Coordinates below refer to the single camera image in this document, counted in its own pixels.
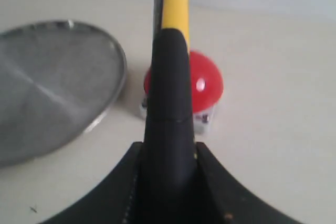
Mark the red dome push button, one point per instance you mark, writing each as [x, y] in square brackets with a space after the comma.
[207, 86]

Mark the black yellow claw hammer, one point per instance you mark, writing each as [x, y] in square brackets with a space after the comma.
[168, 158]

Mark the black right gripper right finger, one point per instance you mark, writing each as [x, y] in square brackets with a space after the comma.
[223, 199]

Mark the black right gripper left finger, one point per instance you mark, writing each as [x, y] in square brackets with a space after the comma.
[112, 200]

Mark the round steel plate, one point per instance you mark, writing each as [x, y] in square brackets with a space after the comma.
[58, 79]

